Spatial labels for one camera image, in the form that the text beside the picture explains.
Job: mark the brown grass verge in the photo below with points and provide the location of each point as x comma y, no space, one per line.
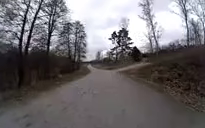
40,87

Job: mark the bare birch tree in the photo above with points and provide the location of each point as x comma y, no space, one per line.
150,23

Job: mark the group of bare trees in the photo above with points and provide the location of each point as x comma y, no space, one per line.
193,20

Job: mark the row of bare trees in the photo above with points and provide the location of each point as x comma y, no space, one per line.
40,30

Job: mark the dark brown hedge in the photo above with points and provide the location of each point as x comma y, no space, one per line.
26,70

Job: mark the dark evergreen bush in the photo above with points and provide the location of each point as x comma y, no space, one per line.
136,54

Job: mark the dark pine tree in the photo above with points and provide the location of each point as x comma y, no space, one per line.
120,41

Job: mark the grey asphalt road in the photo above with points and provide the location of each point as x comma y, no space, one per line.
100,100

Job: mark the leaf-strewn earth bank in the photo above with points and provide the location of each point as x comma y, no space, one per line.
180,78

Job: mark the pale side path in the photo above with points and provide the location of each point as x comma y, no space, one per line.
133,66

